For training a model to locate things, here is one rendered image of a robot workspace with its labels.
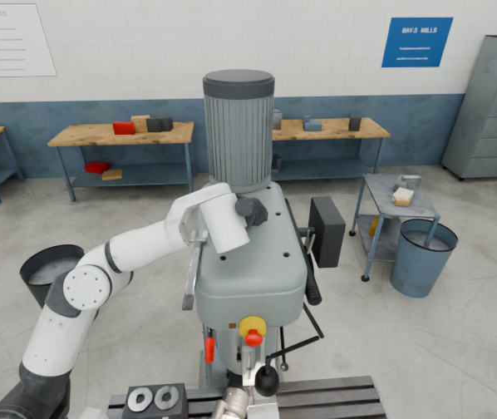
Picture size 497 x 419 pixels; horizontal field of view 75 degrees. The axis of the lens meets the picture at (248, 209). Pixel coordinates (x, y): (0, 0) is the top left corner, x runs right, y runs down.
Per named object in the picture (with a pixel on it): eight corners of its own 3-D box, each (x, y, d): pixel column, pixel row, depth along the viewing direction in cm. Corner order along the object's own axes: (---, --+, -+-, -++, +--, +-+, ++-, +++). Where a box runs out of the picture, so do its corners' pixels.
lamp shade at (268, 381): (260, 401, 89) (261, 389, 85) (250, 377, 94) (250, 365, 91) (283, 391, 91) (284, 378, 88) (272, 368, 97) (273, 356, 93)
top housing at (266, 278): (307, 328, 76) (315, 279, 67) (195, 336, 74) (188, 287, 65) (277, 217, 115) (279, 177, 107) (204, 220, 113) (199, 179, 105)
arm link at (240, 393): (260, 371, 114) (252, 405, 104) (260, 386, 119) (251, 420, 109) (227, 362, 116) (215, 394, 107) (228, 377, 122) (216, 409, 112)
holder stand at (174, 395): (186, 437, 130) (180, 412, 119) (130, 441, 128) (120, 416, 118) (189, 406, 140) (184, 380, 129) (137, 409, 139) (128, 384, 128)
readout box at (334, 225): (341, 268, 124) (350, 224, 113) (317, 269, 124) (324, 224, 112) (326, 236, 141) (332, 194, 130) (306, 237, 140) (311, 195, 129)
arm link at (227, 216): (223, 248, 69) (207, 258, 58) (205, 201, 69) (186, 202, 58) (273, 230, 67) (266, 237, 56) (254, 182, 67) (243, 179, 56)
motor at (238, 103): (274, 192, 98) (280, 81, 81) (209, 194, 97) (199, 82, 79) (267, 165, 115) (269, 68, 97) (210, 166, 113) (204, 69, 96)
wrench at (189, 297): (197, 310, 60) (197, 308, 60) (176, 311, 60) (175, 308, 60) (208, 233, 81) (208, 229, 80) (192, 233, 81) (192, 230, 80)
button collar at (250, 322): (266, 339, 73) (267, 322, 70) (239, 341, 73) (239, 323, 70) (264, 332, 75) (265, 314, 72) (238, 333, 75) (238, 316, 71)
